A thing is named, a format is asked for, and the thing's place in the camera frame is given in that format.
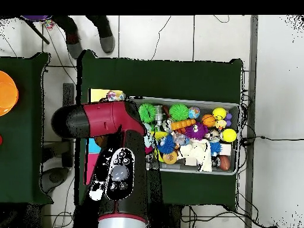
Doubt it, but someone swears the purple furry monster toy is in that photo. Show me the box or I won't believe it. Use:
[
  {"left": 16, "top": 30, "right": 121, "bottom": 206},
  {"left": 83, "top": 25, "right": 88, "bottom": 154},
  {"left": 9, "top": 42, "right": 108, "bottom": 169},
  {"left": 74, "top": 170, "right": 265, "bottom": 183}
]
[{"left": 185, "top": 122, "right": 209, "bottom": 141}]

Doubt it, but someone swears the dark green table cloth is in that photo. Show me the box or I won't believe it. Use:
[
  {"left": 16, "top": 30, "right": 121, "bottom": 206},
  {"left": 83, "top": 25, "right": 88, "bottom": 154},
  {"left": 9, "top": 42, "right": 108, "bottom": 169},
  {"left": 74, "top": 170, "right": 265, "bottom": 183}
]
[
  {"left": 0, "top": 52, "right": 50, "bottom": 205},
  {"left": 75, "top": 49, "right": 245, "bottom": 210}
]

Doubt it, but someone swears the mint green foam cloth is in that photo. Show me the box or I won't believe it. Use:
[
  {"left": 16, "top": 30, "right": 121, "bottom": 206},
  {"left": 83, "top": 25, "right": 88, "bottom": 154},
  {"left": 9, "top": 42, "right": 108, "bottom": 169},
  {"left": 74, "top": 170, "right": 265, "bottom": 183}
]
[{"left": 142, "top": 122, "right": 157, "bottom": 149}]

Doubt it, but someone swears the blue spiky ball with eyes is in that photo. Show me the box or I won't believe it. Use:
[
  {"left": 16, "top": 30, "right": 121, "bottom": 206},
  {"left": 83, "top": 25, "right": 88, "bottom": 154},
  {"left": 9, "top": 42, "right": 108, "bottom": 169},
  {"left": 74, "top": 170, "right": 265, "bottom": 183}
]
[{"left": 157, "top": 136, "right": 177, "bottom": 155}]

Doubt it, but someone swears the purple round object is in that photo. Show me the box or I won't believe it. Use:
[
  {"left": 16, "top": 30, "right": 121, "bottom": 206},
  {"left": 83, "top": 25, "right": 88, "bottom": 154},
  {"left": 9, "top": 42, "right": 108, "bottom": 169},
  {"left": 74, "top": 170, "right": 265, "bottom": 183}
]
[{"left": 21, "top": 15, "right": 53, "bottom": 22}]

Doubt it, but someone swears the yellow ball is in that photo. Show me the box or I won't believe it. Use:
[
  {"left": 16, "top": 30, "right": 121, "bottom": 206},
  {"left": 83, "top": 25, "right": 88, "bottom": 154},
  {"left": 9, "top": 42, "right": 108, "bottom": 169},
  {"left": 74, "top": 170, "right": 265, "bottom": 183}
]
[
  {"left": 212, "top": 107, "right": 226, "bottom": 120},
  {"left": 220, "top": 128, "right": 238, "bottom": 143}
]

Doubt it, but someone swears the thin black rod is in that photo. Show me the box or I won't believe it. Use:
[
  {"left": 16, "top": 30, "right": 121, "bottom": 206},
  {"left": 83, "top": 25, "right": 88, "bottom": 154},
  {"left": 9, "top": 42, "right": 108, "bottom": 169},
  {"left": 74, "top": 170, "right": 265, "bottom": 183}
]
[{"left": 21, "top": 18, "right": 50, "bottom": 45}]

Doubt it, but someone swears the orange round bowl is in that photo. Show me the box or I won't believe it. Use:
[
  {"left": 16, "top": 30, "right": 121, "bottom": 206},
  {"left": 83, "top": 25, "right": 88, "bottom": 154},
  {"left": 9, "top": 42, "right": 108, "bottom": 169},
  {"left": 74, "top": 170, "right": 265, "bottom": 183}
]
[{"left": 0, "top": 70, "right": 20, "bottom": 118}]

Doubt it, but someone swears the green spiky ball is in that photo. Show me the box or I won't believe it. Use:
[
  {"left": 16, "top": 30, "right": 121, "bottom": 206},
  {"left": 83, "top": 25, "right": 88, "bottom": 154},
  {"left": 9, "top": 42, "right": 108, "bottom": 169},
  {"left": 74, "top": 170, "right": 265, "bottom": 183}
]
[
  {"left": 168, "top": 103, "right": 189, "bottom": 123},
  {"left": 138, "top": 103, "right": 157, "bottom": 124}
]

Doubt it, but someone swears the orange toy basketball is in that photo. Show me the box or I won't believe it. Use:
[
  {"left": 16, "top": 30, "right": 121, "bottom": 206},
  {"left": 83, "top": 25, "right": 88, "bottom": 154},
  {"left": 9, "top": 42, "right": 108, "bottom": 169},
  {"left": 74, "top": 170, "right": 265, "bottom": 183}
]
[{"left": 201, "top": 113, "right": 217, "bottom": 128}]

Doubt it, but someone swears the small dotted cloth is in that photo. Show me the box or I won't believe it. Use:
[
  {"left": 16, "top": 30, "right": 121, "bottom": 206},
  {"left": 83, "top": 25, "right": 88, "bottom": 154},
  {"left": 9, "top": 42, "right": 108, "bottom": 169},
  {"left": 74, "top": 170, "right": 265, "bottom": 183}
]
[{"left": 106, "top": 90, "right": 127, "bottom": 103}]

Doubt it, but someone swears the cream knitted cloth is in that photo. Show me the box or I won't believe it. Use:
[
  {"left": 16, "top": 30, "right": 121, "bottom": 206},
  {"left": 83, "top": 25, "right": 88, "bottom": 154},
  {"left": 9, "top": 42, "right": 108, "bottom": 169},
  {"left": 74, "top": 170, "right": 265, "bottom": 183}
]
[{"left": 178, "top": 139, "right": 213, "bottom": 173}]

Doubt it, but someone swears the orange plastic toy block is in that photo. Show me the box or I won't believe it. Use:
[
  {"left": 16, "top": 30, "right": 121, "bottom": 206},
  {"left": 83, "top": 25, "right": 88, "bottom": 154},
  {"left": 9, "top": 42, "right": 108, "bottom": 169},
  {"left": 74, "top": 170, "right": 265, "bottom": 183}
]
[{"left": 170, "top": 118, "right": 197, "bottom": 132}]

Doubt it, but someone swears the grey round stand base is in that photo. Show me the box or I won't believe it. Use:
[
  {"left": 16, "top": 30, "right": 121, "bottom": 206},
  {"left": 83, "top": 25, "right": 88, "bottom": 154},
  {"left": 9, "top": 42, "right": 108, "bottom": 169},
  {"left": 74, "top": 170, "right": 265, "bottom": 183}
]
[{"left": 40, "top": 166, "right": 72, "bottom": 193}]

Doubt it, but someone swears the wooden box with three holes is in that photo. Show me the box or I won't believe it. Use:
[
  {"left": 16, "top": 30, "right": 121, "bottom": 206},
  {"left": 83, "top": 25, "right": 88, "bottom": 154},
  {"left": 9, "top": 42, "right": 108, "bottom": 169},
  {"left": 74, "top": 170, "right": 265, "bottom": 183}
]
[{"left": 85, "top": 88, "right": 126, "bottom": 186}]

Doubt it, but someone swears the wire mesh bin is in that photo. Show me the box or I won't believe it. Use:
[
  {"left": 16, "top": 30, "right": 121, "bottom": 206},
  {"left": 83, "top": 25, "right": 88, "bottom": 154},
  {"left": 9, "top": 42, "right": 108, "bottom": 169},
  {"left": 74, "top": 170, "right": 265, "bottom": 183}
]
[{"left": 129, "top": 97, "right": 242, "bottom": 176}]

